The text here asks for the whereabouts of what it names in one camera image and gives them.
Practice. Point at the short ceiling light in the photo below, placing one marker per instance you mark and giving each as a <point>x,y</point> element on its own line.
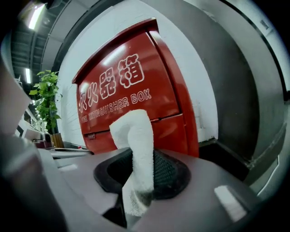
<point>28,75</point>

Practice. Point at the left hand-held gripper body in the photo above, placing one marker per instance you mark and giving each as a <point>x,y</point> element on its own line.
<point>31,134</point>

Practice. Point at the red fire equipment box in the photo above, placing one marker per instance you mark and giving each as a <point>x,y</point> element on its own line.
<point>140,56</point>

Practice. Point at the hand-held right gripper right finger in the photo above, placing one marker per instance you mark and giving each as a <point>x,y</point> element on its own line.
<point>204,204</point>

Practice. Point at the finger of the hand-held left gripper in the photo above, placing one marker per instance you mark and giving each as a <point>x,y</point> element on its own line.
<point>70,154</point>

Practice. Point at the white terry cloth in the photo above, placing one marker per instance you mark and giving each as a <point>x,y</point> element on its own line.
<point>140,140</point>

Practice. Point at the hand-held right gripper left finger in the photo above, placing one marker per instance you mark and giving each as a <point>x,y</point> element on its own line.
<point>86,179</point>

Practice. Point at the green leafy plant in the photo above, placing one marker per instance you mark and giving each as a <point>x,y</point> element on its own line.
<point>46,99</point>

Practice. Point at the long ceiling light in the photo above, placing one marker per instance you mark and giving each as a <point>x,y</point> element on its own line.
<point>36,17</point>

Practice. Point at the wooden slatted planter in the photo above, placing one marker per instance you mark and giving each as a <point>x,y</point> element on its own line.
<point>57,140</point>

